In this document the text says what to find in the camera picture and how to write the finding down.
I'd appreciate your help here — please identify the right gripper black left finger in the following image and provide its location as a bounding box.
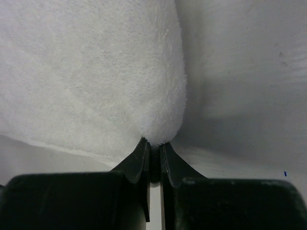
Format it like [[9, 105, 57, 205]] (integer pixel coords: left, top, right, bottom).
[[111, 138, 151, 222]]

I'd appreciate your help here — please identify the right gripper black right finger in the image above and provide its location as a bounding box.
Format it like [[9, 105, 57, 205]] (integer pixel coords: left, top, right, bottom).
[[159, 142, 206, 230]]

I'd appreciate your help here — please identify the white towel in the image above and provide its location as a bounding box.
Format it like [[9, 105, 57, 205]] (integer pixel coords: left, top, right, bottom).
[[0, 0, 187, 166]]

